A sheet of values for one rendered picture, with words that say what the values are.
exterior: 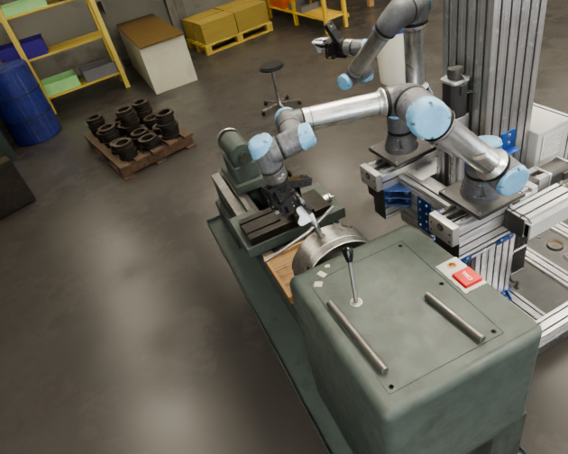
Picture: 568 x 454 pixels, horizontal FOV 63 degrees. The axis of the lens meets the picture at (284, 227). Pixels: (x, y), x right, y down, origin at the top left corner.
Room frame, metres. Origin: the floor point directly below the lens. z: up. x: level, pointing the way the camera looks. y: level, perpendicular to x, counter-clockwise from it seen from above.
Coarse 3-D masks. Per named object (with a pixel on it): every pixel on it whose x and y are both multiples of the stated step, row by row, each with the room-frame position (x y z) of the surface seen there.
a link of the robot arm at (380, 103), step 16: (368, 96) 1.36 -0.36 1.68; (384, 96) 1.34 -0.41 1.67; (288, 112) 1.36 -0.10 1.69; (304, 112) 1.35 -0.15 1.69; (320, 112) 1.34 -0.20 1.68; (336, 112) 1.33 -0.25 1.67; (352, 112) 1.33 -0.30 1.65; (368, 112) 1.33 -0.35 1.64; (384, 112) 1.33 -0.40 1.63; (320, 128) 1.34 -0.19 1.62
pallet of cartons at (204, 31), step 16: (240, 0) 9.44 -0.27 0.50; (256, 0) 9.09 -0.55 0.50; (192, 16) 9.12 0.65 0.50; (208, 16) 8.79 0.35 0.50; (224, 16) 8.49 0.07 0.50; (240, 16) 8.61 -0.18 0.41; (256, 16) 8.73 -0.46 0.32; (192, 32) 8.83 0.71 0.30; (208, 32) 8.36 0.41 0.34; (224, 32) 8.46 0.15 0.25; (240, 32) 8.58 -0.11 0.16; (208, 48) 8.32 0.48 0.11; (224, 48) 8.43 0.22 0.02
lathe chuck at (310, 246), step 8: (336, 224) 1.34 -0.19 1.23; (328, 232) 1.29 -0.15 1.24; (336, 232) 1.28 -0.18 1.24; (344, 232) 1.28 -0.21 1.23; (352, 232) 1.28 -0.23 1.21; (360, 232) 1.32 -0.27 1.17; (312, 240) 1.29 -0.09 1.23; (328, 240) 1.25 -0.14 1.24; (304, 248) 1.28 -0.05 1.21; (312, 248) 1.25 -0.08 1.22; (320, 248) 1.23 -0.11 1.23; (296, 256) 1.29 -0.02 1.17; (304, 256) 1.25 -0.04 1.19; (312, 256) 1.22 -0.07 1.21; (296, 264) 1.27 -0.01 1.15; (304, 264) 1.23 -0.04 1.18; (296, 272) 1.25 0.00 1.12
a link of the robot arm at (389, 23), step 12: (396, 0) 1.88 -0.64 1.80; (408, 0) 1.86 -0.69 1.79; (384, 12) 1.89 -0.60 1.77; (396, 12) 1.85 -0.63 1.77; (408, 12) 1.84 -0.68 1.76; (384, 24) 1.86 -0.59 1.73; (396, 24) 1.84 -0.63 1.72; (372, 36) 1.92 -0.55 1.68; (384, 36) 1.87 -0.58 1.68; (372, 48) 1.92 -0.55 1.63; (360, 60) 1.97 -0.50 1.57; (372, 60) 1.96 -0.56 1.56; (348, 72) 2.03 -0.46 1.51; (360, 72) 2.00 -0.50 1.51; (348, 84) 2.02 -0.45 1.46
